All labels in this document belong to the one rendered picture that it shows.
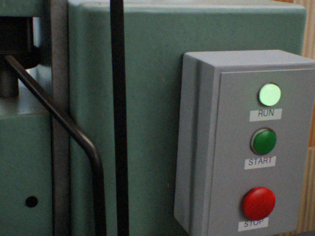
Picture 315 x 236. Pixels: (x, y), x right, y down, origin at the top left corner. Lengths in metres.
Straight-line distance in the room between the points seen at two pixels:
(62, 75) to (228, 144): 0.15
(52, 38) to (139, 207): 0.17
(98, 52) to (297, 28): 0.19
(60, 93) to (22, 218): 0.12
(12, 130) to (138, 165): 0.11
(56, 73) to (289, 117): 0.20
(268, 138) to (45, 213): 0.22
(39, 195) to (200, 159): 0.16
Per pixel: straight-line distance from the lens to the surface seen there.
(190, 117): 0.42
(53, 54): 0.43
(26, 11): 0.46
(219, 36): 0.44
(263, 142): 0.41
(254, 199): 0.42
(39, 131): 0.45
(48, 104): 0.43
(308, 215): 2.05
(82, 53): 0.40
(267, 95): 0.39
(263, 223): 0.45
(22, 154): 0.46
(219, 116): 0.38
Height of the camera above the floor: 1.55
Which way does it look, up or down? 18 degrees down
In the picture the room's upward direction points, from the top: 3 degrees clockwise
